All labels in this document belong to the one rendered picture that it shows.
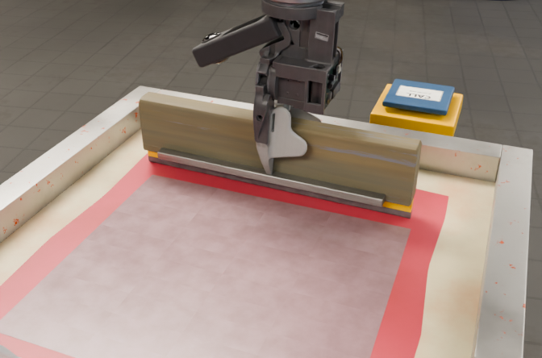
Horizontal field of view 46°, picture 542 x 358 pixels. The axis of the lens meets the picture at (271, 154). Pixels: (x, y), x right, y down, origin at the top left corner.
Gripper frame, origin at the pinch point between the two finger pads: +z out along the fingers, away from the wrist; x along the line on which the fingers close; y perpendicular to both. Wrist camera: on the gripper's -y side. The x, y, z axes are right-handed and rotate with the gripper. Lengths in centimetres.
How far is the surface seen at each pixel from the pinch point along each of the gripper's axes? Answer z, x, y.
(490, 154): 0.2, 11.6, 25.6
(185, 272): 4.7, -18.9, -2.3
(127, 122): 3.1, 5.2, -24.0
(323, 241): 4.3, -8.7, 9.6
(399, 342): 3.9, -20.7, 20.5
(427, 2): 104, 429, -30
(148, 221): 5.0, -12.1, -10.7
